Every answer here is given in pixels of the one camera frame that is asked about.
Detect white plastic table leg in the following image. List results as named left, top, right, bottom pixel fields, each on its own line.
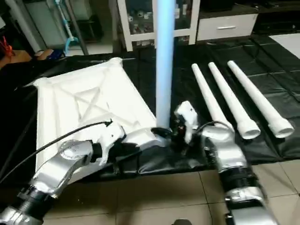
left=155, top=0, right=177, bottom=133
left=191, top=64, right=234, bottom=131
left=227, top=60, right=295, bottom=139
left=208, top=62, right=262, bottom=140

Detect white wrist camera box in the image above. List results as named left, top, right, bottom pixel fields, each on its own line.
left=94, top=123, right=127, bottom=164
left=174, top=100, right=199, bottom=144

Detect red cables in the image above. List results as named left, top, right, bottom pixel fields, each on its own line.
left=0, top=37, right=14, bottom=58

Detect white plastic table top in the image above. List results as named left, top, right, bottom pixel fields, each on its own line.
left=33, top=57, right=172, bottom=184

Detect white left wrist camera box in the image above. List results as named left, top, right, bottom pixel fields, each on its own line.
left=94, top=123, right=127, bottom=164

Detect white drawer unit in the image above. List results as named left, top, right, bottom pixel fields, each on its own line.
left=197, top=12, right=259, bottom=42

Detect white glass-door cabinet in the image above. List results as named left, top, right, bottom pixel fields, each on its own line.
left=117, top=0, right=201, bottom=52

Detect brown wooden desk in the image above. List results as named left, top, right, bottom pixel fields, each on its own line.
left=0, top=49, right=32, bottom=68

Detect black work mat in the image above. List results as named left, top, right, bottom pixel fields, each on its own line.
left=0, top=34, right=300, bottom=181

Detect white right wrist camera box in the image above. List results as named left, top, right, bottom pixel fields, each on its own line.
left=174, top=100, right=199, bottom=144

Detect teal long-handled dustpan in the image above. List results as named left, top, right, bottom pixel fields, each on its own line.
left=56, top=0, right=80, bottom=56

